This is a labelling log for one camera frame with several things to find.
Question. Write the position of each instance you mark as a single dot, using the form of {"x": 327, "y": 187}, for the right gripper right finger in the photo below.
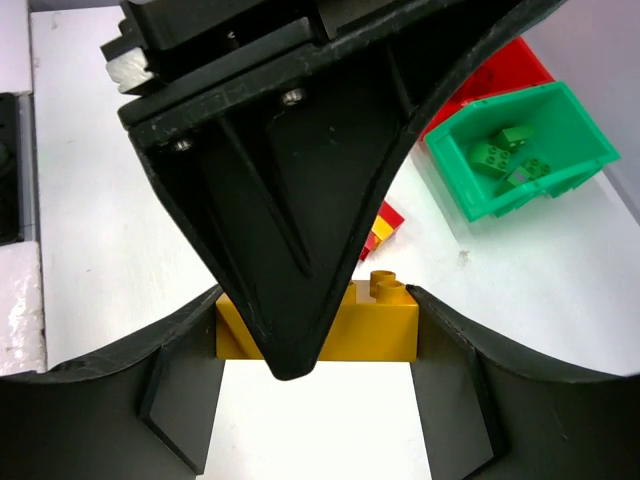
{"x": 492, "y": 408}

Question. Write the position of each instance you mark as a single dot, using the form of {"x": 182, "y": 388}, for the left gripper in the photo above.
{"x": 170, "y": 51}

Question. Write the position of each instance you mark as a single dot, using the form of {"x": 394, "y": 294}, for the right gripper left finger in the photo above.
{"x": 142, "y": 407}

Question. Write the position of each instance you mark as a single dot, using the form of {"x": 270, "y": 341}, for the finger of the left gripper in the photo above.
{"x": 275, "y": 176}

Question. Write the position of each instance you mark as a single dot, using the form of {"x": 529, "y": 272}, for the red green yellow lego stack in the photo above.
{"x": 386, "y": 223}

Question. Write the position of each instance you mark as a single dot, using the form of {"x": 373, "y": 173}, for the green curved lego brick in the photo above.
{"x": 488, "y": 160}

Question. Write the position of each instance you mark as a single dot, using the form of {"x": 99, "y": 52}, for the small green lego brick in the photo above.
{"x": 535, "y": 169}

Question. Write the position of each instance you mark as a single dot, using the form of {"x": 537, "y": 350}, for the green sloped lego in bin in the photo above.
{"x": 512, "y": 138}

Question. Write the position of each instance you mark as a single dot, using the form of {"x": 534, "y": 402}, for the green plastic bin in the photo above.
{"x": 565, "y": 137}

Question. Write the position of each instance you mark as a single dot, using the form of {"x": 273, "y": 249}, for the green lego brick in bin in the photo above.
{"x": 514, "y": 179}

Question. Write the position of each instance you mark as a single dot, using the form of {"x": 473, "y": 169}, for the red plastic bin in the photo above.
{"x": 514, "y": 67}

